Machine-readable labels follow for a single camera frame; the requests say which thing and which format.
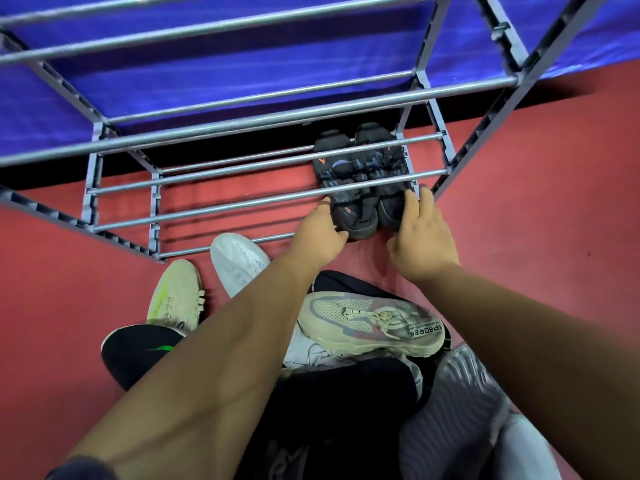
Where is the person's right forearm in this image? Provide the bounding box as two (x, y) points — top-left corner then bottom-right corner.
(412, 262), (640, 480)

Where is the person's left forearm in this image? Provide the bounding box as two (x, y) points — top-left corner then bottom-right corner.
(65, 254), (321, 480)

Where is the pale yellow-green sneaker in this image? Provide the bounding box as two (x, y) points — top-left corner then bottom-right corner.
(145, 259), (205, 338)

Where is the blue printed fabric banner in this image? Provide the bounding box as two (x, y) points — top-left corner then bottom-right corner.
(0, 0), (640, 158)

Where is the grey metal shoe rack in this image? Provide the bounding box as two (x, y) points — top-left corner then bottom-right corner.
(0, 0), (609, 263)

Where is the person's right hand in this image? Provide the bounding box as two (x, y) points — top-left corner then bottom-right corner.
(386, 186), (460, 285)

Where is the person's left hand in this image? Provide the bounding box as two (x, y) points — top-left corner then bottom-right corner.
(285, 197), (349, 281)

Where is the white chunky sneaker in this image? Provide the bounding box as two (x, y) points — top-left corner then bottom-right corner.
(209, 233), (271, 299)

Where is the beige grey mesh sneaker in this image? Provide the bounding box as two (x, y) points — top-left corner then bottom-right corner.
(298, 291), (446, 358)

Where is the person's dark patterned sleeve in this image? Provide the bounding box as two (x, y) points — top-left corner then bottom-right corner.
(45, 455), (117, 480)

